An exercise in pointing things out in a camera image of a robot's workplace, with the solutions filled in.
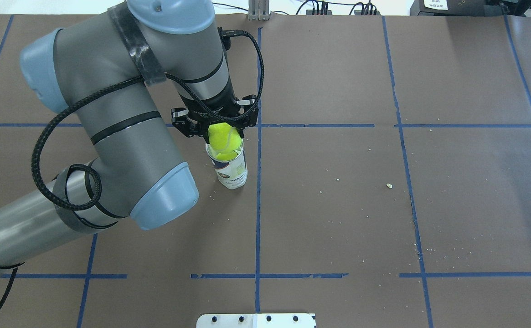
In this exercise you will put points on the tennis ball inside can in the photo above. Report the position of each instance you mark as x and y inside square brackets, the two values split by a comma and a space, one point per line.
[227, 156]

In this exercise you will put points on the yellow Wilson tennis ball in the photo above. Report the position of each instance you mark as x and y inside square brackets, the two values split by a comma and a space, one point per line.
[224, 138]

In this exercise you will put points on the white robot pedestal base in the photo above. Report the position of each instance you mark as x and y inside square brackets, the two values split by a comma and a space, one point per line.
[257, 320]

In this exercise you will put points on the aluminium frame post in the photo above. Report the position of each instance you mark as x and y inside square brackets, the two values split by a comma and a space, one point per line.
[259, 10]

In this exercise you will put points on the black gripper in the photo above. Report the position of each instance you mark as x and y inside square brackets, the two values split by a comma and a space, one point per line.
[210, 105]

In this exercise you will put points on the clear tennis ball can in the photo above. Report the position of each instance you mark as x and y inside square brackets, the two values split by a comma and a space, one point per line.
[233, 174]

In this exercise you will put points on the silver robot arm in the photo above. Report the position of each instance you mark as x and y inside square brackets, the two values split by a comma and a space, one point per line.
[100, 69]

